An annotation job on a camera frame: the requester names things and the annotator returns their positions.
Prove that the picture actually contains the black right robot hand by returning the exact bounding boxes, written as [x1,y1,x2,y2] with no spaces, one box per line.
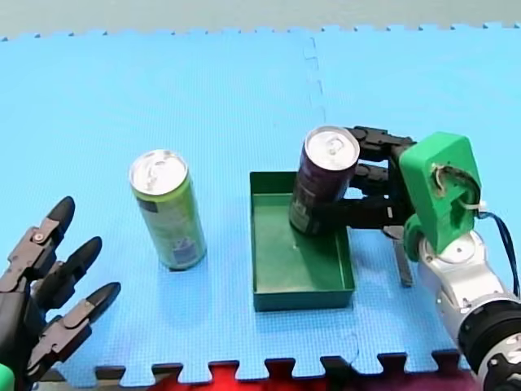
[313,125,418,239]

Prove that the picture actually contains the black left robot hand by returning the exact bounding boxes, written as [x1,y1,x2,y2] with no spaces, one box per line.
[0,195,122,384]

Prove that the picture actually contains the dark purple drink can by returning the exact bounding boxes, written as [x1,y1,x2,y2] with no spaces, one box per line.
[288,125,361,236]

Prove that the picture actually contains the green drink can dark band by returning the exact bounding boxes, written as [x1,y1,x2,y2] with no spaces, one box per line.
[129,149,208,272]

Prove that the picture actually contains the shallow green tray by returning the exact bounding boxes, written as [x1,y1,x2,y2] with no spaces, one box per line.
[249,171,357,313]

